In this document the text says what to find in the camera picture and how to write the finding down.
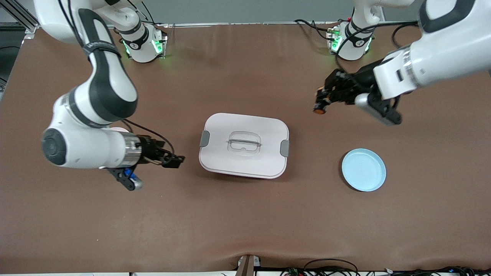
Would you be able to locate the black cable bundle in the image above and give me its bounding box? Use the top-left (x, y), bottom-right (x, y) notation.
top-left (384, 266), bottom-right (491, 276)
top-left (280, 259), bottom-right (361, 276)

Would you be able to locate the metal table edge rail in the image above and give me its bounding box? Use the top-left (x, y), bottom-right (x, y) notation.
top-left (36, 21), bottom-right (422, 29)

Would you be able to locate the white lidded storage box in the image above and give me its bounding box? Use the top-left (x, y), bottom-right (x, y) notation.
top-left (199, 113), bottom-right (290, 179)

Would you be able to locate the light blue round plate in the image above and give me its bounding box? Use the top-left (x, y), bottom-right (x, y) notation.
top-left (341, 148), bottom-right (387, 192)

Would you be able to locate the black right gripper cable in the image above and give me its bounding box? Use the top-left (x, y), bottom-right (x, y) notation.
top-left (58, 0), bottom-right (175, 165)

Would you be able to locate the orange push-button switch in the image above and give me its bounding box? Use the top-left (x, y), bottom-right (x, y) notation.
top-left (312, 87), bottom-right (331, 115)

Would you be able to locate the black arm base cable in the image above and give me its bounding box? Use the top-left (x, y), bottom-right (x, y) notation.
top-left (294, 18), bottom-right (340, 41)

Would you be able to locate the aluminium frame profile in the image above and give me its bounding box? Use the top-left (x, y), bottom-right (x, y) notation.
top-left (0, 0), bottom-right (39, 34)

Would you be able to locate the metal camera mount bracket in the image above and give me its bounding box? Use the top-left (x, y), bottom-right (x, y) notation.
top-left (235, 254), bottom-right (262, 276)

